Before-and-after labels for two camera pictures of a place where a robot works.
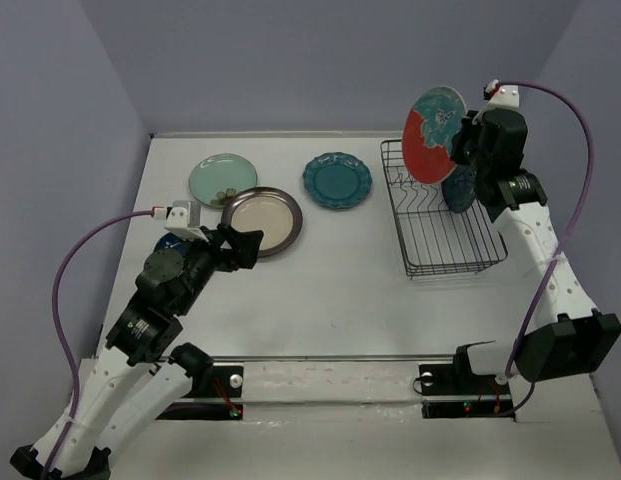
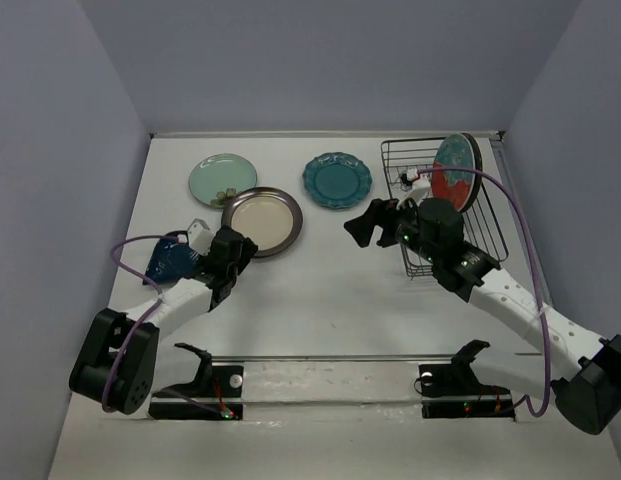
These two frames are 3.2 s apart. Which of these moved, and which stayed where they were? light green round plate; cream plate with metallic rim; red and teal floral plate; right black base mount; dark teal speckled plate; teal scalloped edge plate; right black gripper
Moved: dark teal speckled plate; red and teal floral plate; right black gripper
Stayed: light green round plate; cream plate with metallic rim; right black base mount; teal scalloped edge plate
